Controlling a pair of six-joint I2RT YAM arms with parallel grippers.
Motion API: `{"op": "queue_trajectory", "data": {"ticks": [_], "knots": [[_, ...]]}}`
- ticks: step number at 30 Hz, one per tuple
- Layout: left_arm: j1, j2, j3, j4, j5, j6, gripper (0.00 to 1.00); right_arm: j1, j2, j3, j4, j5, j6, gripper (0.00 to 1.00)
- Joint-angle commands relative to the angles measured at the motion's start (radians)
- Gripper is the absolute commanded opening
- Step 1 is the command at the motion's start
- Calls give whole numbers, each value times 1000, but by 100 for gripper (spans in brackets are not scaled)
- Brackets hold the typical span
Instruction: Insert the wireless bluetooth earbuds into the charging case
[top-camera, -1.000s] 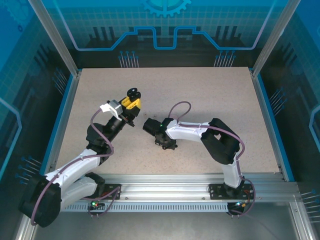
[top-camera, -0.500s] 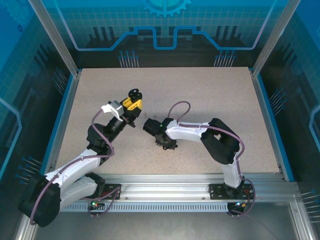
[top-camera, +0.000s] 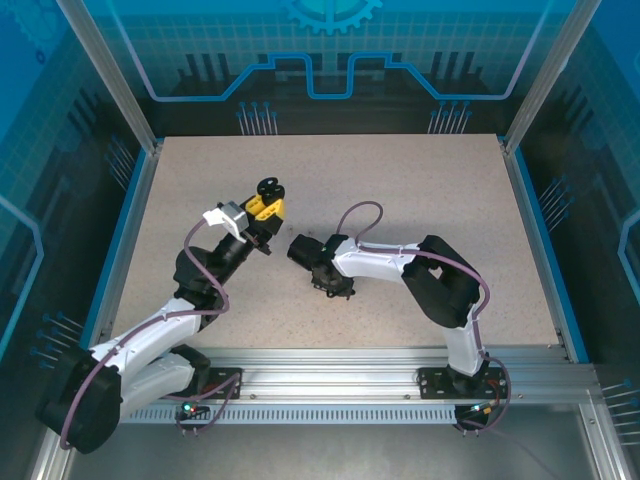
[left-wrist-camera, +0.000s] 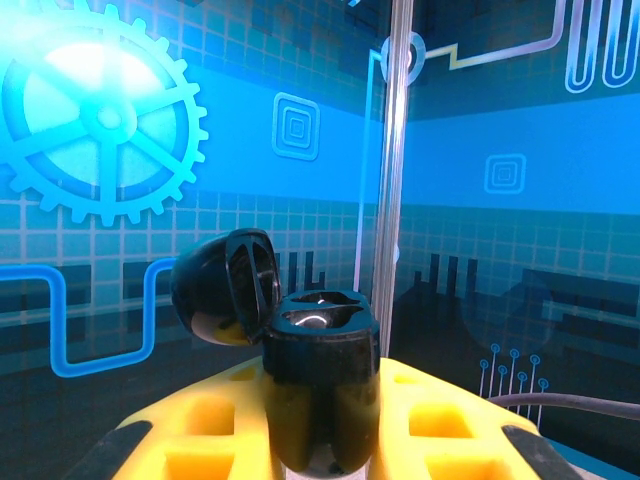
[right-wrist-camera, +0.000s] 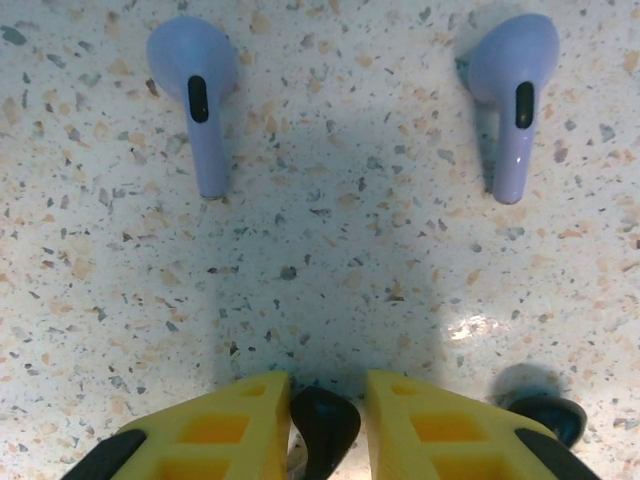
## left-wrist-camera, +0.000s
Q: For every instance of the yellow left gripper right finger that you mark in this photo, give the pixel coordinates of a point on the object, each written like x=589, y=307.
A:
x=450, y=405

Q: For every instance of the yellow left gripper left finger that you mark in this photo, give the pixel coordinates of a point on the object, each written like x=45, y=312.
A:
x=200, y=400

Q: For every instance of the black earbud charging case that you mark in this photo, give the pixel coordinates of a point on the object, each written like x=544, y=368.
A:
x=320, y=400

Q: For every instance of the aluminium frame post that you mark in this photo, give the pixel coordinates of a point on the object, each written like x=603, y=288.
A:
x=395, y=175

